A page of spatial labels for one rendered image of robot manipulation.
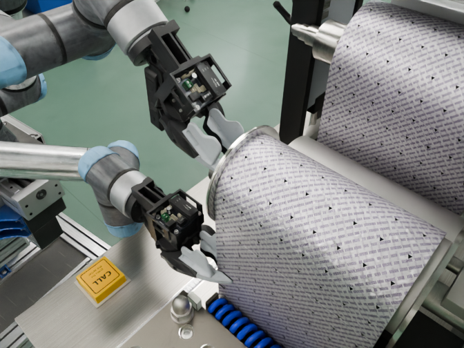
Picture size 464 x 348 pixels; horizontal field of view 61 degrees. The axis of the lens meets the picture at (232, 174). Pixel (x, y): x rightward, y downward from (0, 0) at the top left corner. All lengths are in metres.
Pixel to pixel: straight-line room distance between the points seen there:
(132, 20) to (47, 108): 2.56
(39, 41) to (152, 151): 1.93
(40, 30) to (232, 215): 0.36
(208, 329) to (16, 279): 1.29
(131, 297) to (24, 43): 0.50
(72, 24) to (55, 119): 2.33
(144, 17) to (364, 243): 0.38
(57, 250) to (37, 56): 1.33
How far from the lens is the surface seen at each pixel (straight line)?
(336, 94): 0.61
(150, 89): 0.59
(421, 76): 0.55
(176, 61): 0.52
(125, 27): 0.56
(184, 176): 2.32
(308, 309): 0.51
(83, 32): 0.65
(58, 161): 0.89
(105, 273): 0.86
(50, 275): 1.81
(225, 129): 0.57
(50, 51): 0.63
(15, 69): 0.62
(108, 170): 0.72
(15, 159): 0.91
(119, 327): 0.83
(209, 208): 0.50
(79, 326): 0.85
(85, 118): 2.89
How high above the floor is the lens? 1.63
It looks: 45 degrees down
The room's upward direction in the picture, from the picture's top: straight up
